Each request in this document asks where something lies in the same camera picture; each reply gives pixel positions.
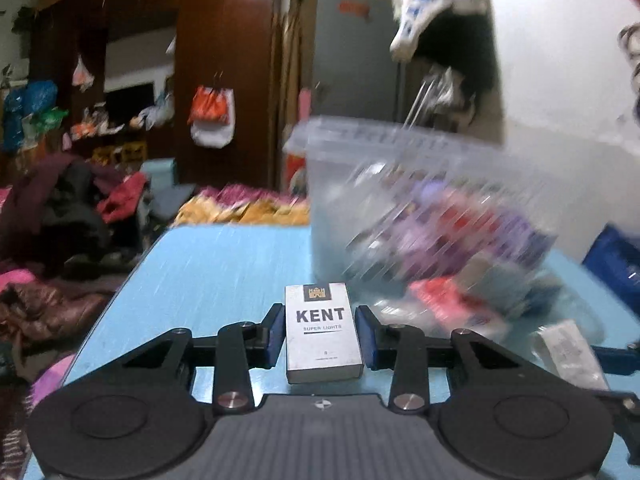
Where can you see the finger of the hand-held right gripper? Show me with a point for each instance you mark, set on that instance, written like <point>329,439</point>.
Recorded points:
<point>622,402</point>
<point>612,360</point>

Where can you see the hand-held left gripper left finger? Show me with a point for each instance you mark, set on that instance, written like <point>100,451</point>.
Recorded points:
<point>274,340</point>

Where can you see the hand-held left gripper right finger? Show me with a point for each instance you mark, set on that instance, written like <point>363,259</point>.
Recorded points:
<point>365,335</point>

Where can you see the white cigarette pack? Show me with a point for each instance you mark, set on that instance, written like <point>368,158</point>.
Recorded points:
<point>322,332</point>

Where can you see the plastic white label packet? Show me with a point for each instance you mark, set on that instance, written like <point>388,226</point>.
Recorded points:
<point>567,352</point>

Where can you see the red packet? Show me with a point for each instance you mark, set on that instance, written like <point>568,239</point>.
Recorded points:
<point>450,300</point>

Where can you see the pile of small packaged boxes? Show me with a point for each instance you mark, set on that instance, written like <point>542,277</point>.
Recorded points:
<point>450,230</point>

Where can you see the white plastic lattice basket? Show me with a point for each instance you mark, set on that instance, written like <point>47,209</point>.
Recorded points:
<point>340,200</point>

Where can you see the blue fabric bag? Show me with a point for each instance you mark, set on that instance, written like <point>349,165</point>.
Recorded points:
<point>617,262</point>

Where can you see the floral yellow blanket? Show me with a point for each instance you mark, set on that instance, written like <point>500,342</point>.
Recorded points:
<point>240,207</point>

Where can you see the teal box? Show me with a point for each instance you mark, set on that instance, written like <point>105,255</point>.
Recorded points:
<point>159,175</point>

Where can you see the red garment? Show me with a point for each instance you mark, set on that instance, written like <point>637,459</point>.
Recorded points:
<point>122,197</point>

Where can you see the brown padded jacket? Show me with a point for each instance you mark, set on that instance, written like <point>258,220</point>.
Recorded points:
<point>45,310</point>

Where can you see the pink flat stick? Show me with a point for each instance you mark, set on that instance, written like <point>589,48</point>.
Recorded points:
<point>305,106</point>

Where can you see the yellow crates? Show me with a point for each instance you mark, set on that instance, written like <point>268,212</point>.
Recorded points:
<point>120,154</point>

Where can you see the orange and white plastic bag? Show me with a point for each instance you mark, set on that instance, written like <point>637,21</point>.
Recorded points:
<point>210,106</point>

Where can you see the folded metal rack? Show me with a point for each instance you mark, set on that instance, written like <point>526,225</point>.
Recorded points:
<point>425,97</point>

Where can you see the pile of dark clothes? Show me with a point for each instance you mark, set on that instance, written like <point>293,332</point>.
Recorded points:
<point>65,205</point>

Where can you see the pink printed cloth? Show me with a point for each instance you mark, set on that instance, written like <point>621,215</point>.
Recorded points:
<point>30,410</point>

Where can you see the wooden poles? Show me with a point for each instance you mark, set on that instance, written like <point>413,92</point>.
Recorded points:
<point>290,85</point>

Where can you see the white plastic bag on shelf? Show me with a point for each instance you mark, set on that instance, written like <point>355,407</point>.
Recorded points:
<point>155,112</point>

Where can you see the grey metal door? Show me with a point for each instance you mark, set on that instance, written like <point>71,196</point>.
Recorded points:
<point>350,60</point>

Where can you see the dark wooden wardrobe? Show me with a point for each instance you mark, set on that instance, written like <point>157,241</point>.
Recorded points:
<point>225,60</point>

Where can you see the black hanging garment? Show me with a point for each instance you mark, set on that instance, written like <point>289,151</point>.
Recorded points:
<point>465,47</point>

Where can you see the green plastic bag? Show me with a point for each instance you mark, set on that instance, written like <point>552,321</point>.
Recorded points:
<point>47,120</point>

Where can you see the small white hanging plastic bag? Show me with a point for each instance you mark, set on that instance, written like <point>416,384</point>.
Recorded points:
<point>81,76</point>

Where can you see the blue plastic bag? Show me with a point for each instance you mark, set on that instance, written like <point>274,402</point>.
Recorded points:
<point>25,110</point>

